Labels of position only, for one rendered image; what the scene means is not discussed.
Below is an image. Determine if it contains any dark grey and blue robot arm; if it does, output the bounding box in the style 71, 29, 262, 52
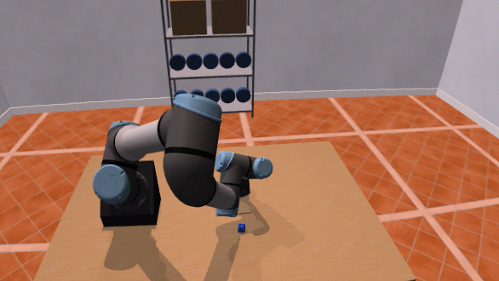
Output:
93, 94, 272, 217

